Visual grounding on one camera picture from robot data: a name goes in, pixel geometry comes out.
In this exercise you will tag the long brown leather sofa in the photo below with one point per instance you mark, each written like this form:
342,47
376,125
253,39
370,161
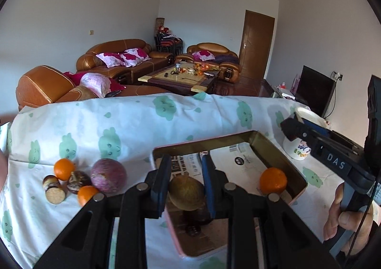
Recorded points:
119,46

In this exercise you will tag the wall power socket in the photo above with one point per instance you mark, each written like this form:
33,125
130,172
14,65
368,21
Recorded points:
337,75

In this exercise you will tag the dark brown round fruit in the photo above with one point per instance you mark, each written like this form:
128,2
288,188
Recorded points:
78,182

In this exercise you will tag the white printed mug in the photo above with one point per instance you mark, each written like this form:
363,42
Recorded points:
293,150

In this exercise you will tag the pink jug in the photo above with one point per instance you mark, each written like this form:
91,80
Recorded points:
3,168

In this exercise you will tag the black television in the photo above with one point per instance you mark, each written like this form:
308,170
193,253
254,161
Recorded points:
317,90

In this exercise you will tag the purple passion fruit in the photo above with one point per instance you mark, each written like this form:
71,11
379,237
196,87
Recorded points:
108,175

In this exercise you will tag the white flat box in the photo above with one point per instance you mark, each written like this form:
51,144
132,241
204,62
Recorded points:
287,95

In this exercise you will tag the brown-green round fruit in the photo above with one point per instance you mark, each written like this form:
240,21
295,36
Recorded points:
187,193

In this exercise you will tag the magenta blanket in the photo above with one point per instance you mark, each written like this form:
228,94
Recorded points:
117,86

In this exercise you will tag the printed paper sheet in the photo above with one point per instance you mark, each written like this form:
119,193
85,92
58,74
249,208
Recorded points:
235,165

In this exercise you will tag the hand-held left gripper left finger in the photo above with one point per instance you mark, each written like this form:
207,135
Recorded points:
160,181

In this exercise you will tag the brown leather armchair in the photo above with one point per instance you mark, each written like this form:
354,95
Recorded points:
208,47

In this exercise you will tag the white green-print tablecloth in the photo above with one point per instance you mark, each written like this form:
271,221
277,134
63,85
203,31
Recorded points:
178,120

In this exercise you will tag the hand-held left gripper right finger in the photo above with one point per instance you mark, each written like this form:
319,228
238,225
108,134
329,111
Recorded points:
208,184

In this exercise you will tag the purple blanket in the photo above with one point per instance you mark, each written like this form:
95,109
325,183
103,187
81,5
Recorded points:
226,58

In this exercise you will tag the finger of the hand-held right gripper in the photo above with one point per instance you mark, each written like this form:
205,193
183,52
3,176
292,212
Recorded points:
317,125
296,129

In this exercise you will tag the brown wooden door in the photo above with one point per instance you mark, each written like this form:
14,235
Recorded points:
256,46

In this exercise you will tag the light pink cushion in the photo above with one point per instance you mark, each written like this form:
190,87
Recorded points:
95,83

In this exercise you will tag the pink floral cushion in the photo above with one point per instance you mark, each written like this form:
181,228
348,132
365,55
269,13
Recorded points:
204,55
135,56
108,59

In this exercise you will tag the red plush toy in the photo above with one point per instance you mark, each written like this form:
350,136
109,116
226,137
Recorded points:
165,29

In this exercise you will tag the pile of oranges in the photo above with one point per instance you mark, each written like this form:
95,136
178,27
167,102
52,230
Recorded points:
200,68

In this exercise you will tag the pink cookie tin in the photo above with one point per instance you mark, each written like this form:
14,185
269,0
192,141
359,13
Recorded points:
278,162

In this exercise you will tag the orange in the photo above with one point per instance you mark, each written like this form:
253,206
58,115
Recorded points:
273,181
86,194
64,168

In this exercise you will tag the dark television stand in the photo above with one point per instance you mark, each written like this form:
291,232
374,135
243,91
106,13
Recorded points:
268,89

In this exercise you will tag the stack of black chairs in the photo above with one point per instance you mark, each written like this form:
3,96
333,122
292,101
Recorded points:
168,44

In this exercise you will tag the tall patterned vase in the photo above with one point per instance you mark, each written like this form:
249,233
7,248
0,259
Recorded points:
159,23

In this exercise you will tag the white mug lid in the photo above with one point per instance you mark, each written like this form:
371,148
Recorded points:
312,116

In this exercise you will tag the pink gift bag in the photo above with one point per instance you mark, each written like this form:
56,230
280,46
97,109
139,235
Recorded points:
295,84

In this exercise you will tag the dark wooden coffee table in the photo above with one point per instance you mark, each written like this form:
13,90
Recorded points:
178,81

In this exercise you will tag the person's right hand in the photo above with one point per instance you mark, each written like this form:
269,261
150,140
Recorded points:
333,218

